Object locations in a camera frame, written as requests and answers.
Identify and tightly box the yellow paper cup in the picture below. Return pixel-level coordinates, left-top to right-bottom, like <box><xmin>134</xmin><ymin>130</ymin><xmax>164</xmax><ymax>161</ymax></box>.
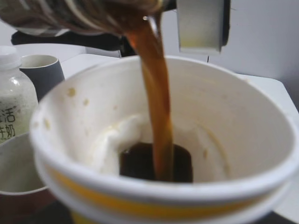
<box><xmin>29</xmin><ymin>56</ymin><xmax>299</xmax><ymax>224</ymax></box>

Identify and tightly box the brown coffee bottle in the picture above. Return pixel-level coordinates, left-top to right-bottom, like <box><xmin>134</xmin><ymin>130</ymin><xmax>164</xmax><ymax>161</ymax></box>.
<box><xmin>0</xmin><ymin>0</ymin><xmax>167</xmax><ymax>37</ymax></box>

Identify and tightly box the dark blue mug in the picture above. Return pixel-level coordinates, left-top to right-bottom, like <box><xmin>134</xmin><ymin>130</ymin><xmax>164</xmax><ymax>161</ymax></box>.
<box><xmin>20</xmin><ymin>55</ymin><xmax>65</xmax><ymax>101</ymax></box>

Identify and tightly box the white milk drink bottle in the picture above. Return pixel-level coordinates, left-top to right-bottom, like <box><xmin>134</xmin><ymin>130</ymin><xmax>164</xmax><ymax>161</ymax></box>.
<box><xmin>0</xmin><ymin>46</ymin><xmax>38</xmax><ymax>143</ymax></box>

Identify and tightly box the red mug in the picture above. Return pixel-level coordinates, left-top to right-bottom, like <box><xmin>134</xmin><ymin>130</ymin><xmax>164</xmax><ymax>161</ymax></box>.
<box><xmin>0</xmin><ymin>133</ymin><xmax>73</xmax><ymax>224</ymax></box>

